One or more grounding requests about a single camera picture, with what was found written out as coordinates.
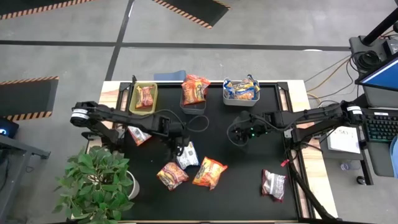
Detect white plant pot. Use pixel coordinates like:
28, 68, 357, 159
124, 170, 141, 200

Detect grey monitor base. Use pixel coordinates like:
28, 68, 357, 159
362, 84, 398, 109

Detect white plastic bin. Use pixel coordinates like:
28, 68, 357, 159
222, 77, 261, 107

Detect black sleeved cable bundle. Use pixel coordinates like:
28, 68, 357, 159
286, 149, 335, 222

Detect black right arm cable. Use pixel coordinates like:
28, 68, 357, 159
226, 113, 251, 147

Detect blue chair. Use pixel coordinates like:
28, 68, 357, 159
154, 70, 187, 82

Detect black keyboard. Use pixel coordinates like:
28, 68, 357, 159
362, 108, 398, 143

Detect black table mat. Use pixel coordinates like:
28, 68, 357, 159
119, 82, 299, 222

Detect dark grey plastic bin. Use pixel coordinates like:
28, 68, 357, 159
179, 90, 208, 116

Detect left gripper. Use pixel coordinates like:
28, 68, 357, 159
169, 123, 191, 157

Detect computer monitor blue screen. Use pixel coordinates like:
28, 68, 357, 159
355, 57, 398, 91

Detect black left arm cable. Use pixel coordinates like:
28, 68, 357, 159
149, 108, 210, 133

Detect black computer box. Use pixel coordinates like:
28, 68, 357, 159
348, 34, 398, 75

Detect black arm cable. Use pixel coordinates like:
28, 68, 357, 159
149, 108, 210, 133
226, 113, 251, 147

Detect black device blue light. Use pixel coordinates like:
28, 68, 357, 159
0, 116, 20, 139

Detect black rig strut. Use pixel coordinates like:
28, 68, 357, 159
353, 93, 369, 108
362, 7, 398, 47

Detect green plastic bin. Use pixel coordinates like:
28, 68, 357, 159
129, 82, 159, 116

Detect green leafy plant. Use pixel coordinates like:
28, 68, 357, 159
52, 146, 135, 224

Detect dark grey side desk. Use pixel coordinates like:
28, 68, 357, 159
0, 133, 51, 224

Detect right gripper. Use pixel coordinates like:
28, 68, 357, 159
232, 119, 267, 142

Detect red beef ramen packet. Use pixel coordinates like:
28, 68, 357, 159
135, 85, 155, 110
156, 161, 190, 191
127, 125, 153, 147

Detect light blue fabric item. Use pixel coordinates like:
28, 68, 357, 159
389, 135, 398, 180

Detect white paper sheet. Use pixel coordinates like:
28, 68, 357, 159
326, 126, 361, 155

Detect black hazard-striped floor mat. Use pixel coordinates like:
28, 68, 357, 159
151, 0, 231, 30
0, 0, 93, 21
0, 75, 60, 122

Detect grey floor cable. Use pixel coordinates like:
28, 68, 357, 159
304, 55, 352, 83

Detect white-backed ramen packet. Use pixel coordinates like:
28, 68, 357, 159
175, 141, 200, 170

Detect maroon roast beef ramen packet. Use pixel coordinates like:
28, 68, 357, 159
261, 169, 286, 203

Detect coiled black cable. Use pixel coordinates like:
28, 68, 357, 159
354, 50, 379, 73

